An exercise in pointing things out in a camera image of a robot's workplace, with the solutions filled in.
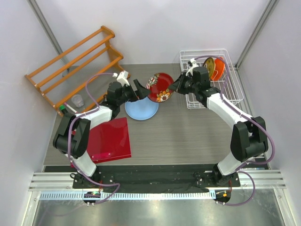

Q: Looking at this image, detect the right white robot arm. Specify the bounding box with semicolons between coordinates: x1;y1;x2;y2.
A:
168;66;268;186

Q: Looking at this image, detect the red floral plate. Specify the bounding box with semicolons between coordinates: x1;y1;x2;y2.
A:
145;73;174;103

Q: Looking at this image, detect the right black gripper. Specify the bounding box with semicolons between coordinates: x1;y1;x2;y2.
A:
169;72;198;95

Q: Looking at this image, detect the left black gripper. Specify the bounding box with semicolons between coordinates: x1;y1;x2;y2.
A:
117;80;151;106

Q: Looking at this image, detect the orange plate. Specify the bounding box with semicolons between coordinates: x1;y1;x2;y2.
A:
210;58;225;81

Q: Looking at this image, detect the white wire dish rack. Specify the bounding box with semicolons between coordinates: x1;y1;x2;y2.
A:
179;48;244;106

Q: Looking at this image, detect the red acrylic board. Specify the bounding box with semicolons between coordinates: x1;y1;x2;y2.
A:
72;118;131;169

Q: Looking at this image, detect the orange wooden rack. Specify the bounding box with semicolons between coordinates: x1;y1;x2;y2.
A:
25;25;124;116

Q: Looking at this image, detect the white pink pen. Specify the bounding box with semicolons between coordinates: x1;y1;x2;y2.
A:
64;102;78;114

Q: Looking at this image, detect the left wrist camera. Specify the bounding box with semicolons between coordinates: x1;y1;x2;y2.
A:
112;70;130;87

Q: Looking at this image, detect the light blue plate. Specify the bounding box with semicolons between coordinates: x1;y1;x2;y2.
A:
125;97;159;121

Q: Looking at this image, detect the green highlighter marker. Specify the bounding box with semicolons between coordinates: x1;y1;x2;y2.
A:
59;105;70;115

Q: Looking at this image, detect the clear plastic cup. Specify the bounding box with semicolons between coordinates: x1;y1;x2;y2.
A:
71;94;84;108

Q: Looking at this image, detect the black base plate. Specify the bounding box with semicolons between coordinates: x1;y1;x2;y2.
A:
70;164;240;194

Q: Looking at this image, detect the white slotted cable duct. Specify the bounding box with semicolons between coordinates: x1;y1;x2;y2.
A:
40;190;216;201

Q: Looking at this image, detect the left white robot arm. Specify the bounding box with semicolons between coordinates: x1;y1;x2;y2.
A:
53;80;151;188

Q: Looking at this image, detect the yellow patterned plate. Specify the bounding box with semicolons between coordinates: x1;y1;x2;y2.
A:
203;57;215;78

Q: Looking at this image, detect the aluminium rail frame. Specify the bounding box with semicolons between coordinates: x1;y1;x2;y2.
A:
29;170;286;193

